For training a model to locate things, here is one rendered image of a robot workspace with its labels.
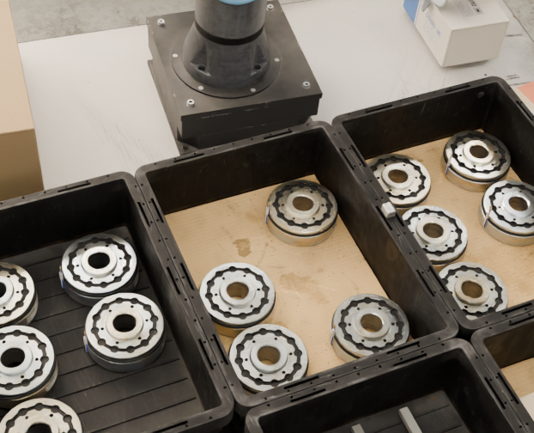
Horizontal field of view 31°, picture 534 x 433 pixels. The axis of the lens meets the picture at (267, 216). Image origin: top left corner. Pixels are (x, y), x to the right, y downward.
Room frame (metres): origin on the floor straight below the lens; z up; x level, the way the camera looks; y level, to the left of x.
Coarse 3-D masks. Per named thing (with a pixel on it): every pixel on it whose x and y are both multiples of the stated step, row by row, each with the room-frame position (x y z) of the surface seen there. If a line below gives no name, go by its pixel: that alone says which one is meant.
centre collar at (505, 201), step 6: (510, 192) 0.98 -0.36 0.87; (516, 192) 0.99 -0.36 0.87; (522, 192) 0.99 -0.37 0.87; (504, 198) 0.97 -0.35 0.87; (510, 198) 0.98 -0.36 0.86; (522, 198) 0.98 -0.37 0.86; (528, 198) 0.98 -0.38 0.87; (504, 204) 0.96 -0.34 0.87; (528, 204) 0.97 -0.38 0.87; (510, 210) 0.95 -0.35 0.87; (516, 210) 0.95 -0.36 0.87; (528, 210) 0.95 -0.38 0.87; (516, 216) 0.94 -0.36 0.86; (522, 216) 0.94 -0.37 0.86; (528, 216) 0.95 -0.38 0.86
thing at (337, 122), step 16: (480, 80) 1.15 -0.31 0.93; (496, 80) 1.16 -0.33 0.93; (416, 96) 1.10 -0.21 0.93; (432, 96) 1.11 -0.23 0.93; (448, 96) 1.12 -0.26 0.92; (512, 96) 1.13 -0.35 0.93; (352, 112) 1.05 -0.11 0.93; (368, 112) 1.06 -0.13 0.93; (384, 112) 1.06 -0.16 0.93; (528, 112) 1.09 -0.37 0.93; (336, 128) 1.02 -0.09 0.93; (352, 144) 0.99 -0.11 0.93; (368, 176) 0.93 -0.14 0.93; (384, 192) 0.90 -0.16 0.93; (400, 224) 0.85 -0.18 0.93; (416, 256) 0.80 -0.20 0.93; (448, 304) 0.72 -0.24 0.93; (528, 304) 0.74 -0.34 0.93; (464, 320) 0.70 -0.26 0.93; (480, 320) 0.70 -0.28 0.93; (496, 320) 0.71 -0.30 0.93; (464, 336) 0.69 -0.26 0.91
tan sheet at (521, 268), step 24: (432, 144) 1.10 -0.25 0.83; (432, 168) 1.05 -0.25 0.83; (432, 192) 1.00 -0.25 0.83; (456, 192) 1.01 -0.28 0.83; (480, 192) 1.01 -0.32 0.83; (480, 240) 0.92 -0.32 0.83; (480, 264) 0.87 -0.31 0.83; (504, 264) 0.88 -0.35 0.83; (528, 264) 0.88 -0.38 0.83; (528, 288) 0.84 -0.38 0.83
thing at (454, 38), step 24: (408, 0) 1.58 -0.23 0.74; (456, 0) 1.51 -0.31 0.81; (480, 0) 1.52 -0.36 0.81; (432, 24) 1.49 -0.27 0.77; (456, 24) 1.44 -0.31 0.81; (480, 24) 1.45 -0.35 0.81; (504, 24) 1.47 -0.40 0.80; (432, 48) 1.47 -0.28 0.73; (456, 48) 1.43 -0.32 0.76; (480, 48) 1.45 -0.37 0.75
